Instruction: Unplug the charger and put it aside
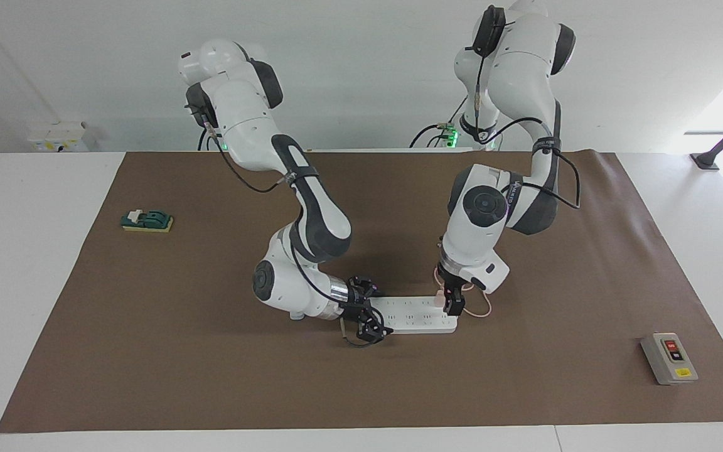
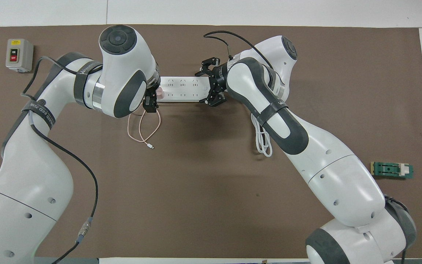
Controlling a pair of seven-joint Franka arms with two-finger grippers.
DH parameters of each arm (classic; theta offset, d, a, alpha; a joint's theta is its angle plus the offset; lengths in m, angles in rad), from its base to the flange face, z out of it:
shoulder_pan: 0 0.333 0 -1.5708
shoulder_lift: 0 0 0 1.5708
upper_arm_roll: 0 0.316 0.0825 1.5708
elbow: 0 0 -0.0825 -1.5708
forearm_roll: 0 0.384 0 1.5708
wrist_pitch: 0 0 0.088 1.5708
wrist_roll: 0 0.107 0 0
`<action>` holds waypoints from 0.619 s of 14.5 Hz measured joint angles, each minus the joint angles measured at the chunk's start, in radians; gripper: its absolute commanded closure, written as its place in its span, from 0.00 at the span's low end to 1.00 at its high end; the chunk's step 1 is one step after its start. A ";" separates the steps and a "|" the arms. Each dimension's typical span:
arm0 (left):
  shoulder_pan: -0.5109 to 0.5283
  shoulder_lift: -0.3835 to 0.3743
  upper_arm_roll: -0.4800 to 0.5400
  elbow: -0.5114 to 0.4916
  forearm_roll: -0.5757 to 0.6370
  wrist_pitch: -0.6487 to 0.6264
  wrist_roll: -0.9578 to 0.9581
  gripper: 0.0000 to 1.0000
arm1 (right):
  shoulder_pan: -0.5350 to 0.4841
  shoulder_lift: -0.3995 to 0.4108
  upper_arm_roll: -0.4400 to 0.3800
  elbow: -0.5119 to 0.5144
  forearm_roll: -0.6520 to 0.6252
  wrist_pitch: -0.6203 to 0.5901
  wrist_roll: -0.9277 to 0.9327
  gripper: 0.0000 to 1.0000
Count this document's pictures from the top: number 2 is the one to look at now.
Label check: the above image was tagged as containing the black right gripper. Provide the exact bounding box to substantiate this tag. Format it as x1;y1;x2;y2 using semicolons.
201;57;230;108

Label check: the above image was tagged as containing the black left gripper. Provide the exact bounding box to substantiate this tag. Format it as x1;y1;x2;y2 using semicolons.
143;85;159;113

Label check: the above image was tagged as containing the white power strip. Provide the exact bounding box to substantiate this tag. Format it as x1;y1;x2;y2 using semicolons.
158;76;213;103

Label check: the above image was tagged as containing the pink charging cable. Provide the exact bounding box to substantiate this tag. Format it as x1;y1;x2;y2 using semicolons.
127;108;161;149

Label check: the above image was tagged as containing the brown table mat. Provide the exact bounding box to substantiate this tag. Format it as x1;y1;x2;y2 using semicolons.
0;24;422;259

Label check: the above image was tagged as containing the green circuit board fixture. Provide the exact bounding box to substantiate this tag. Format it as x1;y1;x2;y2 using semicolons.
370;161;414;180

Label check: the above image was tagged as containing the black velcro strap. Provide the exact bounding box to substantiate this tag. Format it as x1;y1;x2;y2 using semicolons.
259;101;289;123
73;62;103;107
21;99;56;129

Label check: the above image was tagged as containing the grey on-off switch box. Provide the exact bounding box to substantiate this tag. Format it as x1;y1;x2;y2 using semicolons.
5;38;34;73

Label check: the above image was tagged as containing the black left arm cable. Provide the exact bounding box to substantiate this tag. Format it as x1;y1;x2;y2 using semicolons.
21;56;99;264

